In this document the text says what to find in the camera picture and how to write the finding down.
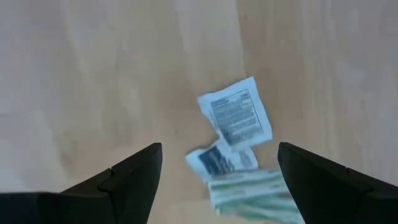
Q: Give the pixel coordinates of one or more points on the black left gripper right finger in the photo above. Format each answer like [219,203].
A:
[314,189]

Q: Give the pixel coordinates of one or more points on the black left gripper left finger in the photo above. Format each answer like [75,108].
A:
[136,183]

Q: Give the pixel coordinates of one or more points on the white blue alcohol pad packet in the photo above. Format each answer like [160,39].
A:
[236,115]
[217,161]

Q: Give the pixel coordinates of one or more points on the green white bandage strip wrapper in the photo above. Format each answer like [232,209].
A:
[264,211]
[248,186]

